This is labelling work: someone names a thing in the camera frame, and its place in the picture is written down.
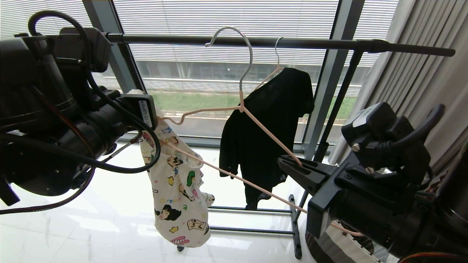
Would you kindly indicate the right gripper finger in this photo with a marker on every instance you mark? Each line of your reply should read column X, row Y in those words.
column 314, row 166
column 303, row 179

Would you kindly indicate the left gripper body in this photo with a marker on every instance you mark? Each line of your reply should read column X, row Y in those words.
column 109, row 124

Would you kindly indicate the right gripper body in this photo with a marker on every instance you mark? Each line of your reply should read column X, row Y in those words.
column 365, row 212

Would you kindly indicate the black garment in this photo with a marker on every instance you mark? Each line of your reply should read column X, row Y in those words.
column 256, row 157

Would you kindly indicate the pink clothes hanger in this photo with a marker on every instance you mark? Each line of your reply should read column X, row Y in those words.
column 277, row 58
column 270, row 135

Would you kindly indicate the cream printed garment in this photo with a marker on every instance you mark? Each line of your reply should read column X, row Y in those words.
column 175, row 204

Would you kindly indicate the white laundry basket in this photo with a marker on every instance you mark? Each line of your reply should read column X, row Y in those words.
column 329, row 248

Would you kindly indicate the black clothes rack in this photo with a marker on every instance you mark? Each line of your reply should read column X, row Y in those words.
column 310, row 43

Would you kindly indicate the beige curtain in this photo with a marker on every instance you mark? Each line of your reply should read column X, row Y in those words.
column 420, row 73

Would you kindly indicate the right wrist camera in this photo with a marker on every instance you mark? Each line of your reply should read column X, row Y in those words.
column 380, row 124

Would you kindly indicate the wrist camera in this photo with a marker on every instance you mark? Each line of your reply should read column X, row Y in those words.
column 380, row 124
column 84, row 47

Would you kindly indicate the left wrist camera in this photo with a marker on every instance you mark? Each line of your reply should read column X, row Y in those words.
column 84, row 47

